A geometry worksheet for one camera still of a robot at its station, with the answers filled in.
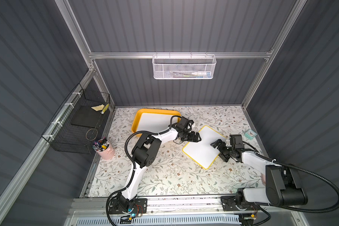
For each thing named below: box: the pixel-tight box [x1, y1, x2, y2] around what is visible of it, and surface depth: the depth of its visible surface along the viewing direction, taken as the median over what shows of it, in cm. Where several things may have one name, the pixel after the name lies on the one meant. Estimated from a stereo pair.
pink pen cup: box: [92, 137, 115, 161], surface depth 86 cm
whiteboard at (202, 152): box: [181, 125, 228, 170], surface depth 98 cm
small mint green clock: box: [244, 129, 258, 140], surface depth 101 cm
